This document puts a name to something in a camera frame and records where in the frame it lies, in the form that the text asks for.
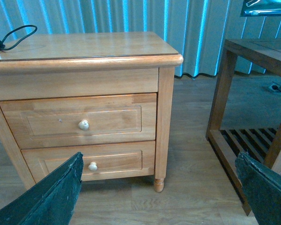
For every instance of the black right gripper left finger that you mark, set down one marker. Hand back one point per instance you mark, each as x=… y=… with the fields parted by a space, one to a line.
x=51 y=201

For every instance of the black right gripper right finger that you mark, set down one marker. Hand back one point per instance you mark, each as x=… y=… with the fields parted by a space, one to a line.
x=262 y=188

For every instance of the wooden drawer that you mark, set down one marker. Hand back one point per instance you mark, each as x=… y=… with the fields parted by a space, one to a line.
x=56 y=122
x=101 y=162

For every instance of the dark wooden side table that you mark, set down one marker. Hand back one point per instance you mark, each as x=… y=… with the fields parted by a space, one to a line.
x=246 y=115

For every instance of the floor power socket box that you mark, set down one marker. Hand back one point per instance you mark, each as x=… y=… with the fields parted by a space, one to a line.
x=275 y=87

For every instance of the light wooden nightstand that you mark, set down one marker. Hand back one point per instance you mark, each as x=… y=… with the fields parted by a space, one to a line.
x=85 y=65

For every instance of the pale blue pleated curtain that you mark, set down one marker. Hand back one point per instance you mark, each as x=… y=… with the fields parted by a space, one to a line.
x=195 y=28

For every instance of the dark object at top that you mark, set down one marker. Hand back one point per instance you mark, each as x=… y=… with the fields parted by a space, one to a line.
x=261 y=8

